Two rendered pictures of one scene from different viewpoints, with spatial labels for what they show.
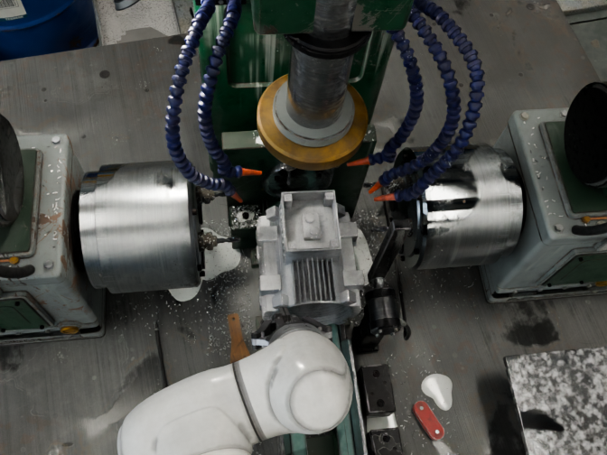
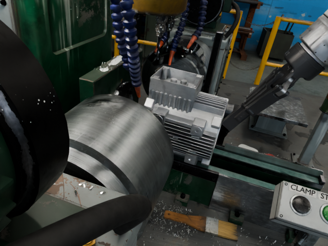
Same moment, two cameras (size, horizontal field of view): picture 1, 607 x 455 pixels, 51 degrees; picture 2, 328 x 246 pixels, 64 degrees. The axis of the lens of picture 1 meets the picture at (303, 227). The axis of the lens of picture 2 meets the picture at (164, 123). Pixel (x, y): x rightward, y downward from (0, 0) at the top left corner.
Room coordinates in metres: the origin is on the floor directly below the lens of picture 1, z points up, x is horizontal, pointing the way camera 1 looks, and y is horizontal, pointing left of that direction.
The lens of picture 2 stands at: (0.22, 0.57, 1.40)
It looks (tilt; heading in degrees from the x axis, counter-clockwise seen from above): 32 degrees down; 298
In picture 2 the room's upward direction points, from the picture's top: 9 degrees clockwise
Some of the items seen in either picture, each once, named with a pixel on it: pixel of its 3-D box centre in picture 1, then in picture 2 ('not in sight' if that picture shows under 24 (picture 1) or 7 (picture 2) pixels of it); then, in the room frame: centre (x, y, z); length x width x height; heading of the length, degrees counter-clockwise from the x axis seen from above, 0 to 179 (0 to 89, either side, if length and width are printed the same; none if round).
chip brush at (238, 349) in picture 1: (240, 358); (200, 223); (0.32, 0.09, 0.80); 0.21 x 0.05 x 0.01; 21
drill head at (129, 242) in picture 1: (121, 227); (84, 189); (0.48, 0.35, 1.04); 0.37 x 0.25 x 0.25; 105
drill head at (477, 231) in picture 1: (462, 205); (181, 70); (0.65, -0.32, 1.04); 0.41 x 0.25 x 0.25; 105
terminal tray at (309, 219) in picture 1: (309, 227); (176, 88); (0.51, -0.01, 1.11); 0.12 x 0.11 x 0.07; 14
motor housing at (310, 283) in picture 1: (307, 266); (184, 122); (0.47, -0.02, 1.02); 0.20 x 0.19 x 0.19; 14
